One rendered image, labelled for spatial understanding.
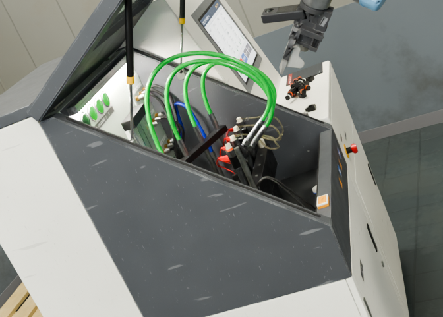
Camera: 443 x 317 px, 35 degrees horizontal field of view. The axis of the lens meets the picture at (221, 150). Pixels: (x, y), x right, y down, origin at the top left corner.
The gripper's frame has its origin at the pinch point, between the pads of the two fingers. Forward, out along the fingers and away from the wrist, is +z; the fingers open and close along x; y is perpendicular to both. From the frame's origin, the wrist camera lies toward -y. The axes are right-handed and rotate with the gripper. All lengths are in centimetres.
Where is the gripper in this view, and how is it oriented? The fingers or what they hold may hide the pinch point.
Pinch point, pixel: (282, 62)
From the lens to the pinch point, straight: 193.9
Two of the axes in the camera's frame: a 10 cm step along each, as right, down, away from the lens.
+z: -2.5, 7.0, 6.7
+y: 9.4, 3.5, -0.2
